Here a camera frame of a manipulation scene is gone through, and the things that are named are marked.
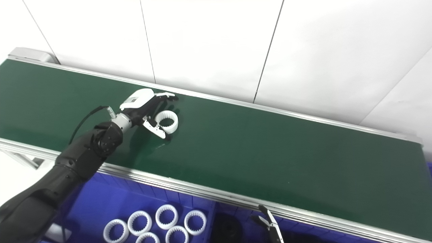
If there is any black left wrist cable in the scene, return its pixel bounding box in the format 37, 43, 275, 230
69, 106, 116, 145

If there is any green conveyor belt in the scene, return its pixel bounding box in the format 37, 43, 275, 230
0, 47, 432, 243
0, 59, 432, 241

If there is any white toothed plastic ring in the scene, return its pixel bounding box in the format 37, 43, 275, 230
184, 210, 207, 236
155, 111, 179, 134
103, 219, 129, 243
128, 211, 152, 236
136, 232, 160, 243
155, 204, 179, 230
165, 225, 189, 243

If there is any black round gear hub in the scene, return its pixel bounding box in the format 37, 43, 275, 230
213, 213, 242, 243

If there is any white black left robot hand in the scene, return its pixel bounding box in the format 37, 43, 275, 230
119, 88, 179, 140

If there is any blue bin with white rings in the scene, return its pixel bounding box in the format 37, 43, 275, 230
42, 170, 217, 243

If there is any white plastic block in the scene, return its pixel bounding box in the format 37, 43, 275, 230
46, 224, 72, 242

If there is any blue bin with black parts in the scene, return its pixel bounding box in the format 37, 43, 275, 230
211, 202, 382, 243

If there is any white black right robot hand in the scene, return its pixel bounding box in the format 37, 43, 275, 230
253, 205, 283, 243

